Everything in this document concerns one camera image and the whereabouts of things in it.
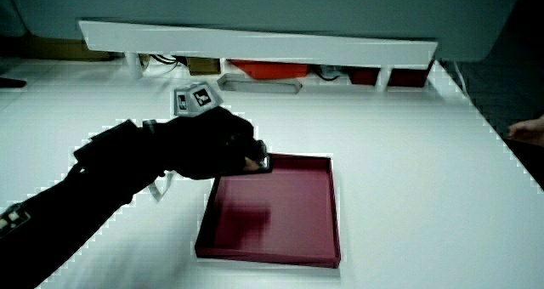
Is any person's right hand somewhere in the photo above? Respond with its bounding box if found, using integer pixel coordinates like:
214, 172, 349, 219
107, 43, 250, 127
163, 81, 268, 181

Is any black silver stapler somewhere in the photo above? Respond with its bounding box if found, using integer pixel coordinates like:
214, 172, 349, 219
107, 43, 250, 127
242, 139, 274, 176

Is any dark red square plate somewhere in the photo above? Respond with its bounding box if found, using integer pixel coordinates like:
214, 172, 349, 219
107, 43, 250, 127
194, 152, 343, 269

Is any person's right forearm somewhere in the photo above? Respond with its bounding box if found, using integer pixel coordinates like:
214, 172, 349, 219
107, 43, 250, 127
0, 118, 171, 289

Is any grey oblong tray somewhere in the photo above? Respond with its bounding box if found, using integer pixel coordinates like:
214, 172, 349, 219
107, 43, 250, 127
217, 72, 304, 96

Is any orange red plastic object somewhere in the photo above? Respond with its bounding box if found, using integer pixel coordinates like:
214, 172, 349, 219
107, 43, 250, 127
228, 59, 311, 81

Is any white desk shelf riser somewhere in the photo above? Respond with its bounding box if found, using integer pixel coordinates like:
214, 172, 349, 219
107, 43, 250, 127
77, 20, 439, 93

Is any dark red box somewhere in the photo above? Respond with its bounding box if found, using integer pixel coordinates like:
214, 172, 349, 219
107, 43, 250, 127
387, 60, 435, 88
347, 65, 382, 87

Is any large brown cardboard box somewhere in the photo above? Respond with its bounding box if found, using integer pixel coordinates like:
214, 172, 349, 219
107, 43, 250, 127
16, 32, 124, 62

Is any flat black object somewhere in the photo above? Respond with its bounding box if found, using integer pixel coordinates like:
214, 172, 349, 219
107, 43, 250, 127
0, 76, 28, 89

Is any black cable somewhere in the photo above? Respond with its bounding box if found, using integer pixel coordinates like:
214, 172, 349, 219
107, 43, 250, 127
149, 54, 188, 66
313, 65, 343, 82

